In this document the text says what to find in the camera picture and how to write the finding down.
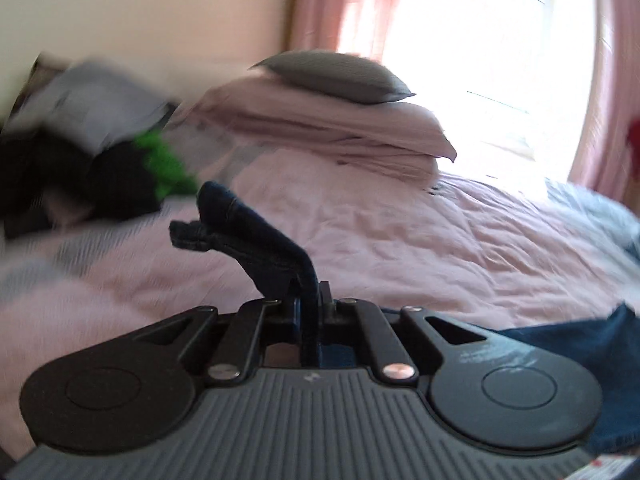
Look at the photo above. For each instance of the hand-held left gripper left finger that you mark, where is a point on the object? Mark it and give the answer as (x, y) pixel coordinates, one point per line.
(281, 321)

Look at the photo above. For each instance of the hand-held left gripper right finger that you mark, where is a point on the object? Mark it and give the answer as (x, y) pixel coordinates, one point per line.
(331, 310)

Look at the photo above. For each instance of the dark blue denim pants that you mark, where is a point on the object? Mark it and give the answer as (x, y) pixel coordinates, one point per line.
(260, 250)

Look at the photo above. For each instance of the pink pillow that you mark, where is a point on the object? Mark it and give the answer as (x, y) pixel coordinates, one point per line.
(325, 125)

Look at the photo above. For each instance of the green cloth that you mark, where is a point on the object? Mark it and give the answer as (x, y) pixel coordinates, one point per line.
(165, 165)

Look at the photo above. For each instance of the grey pillow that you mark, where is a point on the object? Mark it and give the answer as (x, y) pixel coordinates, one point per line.
(335, 74)

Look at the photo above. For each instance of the black cloth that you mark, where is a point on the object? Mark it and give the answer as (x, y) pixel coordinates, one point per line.
(60, 180)

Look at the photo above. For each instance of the light blue cloth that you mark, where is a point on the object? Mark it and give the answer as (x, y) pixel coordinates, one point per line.
(600, 215)

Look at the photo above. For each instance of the grey cloth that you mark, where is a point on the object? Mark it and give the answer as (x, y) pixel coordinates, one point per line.
(95, 100)

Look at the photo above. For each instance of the bright window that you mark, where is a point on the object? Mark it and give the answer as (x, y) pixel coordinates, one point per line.
(480, 60)

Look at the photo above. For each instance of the pink curtain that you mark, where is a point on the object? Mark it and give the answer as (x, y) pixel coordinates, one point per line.
(330, 5)
(612, 85)

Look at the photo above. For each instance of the red object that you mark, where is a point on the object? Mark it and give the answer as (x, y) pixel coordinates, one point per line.
(635, 132)

